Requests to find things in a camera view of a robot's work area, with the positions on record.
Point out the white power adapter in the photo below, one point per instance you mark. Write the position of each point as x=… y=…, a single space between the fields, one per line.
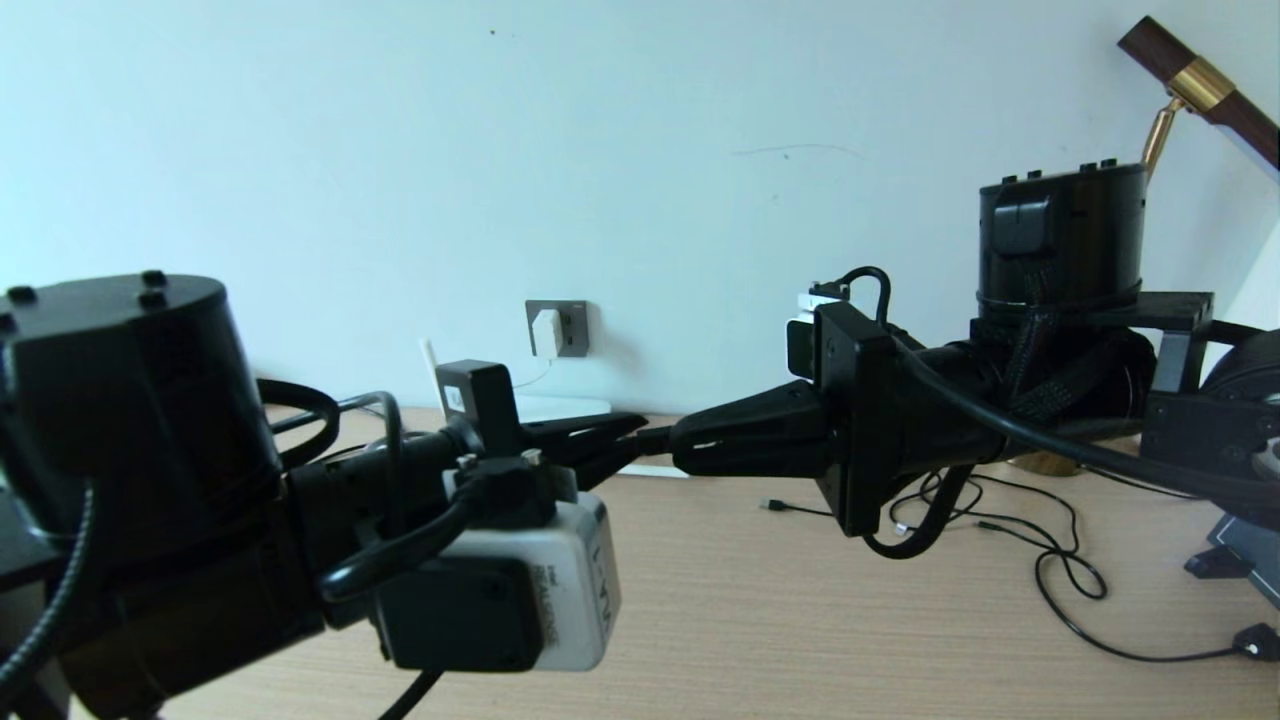
x=547 y=333

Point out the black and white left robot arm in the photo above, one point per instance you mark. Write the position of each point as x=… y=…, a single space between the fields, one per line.
x=130 y=420

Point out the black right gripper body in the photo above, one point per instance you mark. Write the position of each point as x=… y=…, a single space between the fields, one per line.
x=860 y=420

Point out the light grey wrist camera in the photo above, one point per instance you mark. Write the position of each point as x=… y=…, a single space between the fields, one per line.
x=580 y=590
x=800 y=350

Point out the brass desk lamp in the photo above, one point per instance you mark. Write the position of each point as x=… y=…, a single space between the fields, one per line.
x=1205 y=85

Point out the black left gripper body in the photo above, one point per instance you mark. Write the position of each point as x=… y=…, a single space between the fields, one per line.
x=480 y=410

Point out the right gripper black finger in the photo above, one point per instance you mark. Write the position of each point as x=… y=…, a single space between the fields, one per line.
x=770 y=458
x=770 y=415

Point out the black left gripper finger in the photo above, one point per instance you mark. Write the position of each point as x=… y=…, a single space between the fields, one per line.
x=580 y=432
x=625 y=458

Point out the grey wall socket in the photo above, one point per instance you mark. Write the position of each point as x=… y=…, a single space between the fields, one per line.
x=575 y=330

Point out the dark framed panel on stand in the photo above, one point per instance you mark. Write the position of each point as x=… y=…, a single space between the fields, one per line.
x=1250 y=565

